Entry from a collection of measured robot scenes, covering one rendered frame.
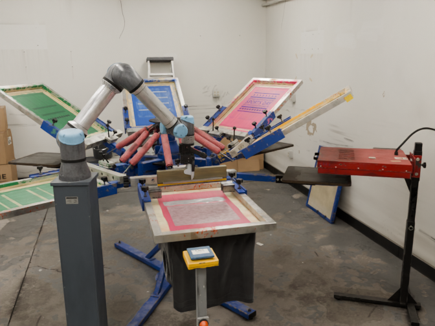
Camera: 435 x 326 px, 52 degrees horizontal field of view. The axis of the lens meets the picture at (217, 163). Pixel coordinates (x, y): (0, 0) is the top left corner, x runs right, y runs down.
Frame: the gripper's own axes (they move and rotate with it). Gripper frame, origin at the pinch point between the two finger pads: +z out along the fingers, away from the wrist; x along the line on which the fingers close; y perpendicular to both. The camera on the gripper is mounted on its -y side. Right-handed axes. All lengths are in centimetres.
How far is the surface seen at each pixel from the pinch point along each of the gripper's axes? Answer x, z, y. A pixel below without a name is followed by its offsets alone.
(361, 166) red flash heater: 2, 1, -109
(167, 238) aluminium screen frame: 58, 12, 23
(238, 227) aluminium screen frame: 58, 10, -10
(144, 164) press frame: -72, 8, 21
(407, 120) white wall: -75, -14, -200
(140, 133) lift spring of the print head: -90, -11, 21
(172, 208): 13.8, 13.7, 14.1
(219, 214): 29.8, 13.6, -8.5
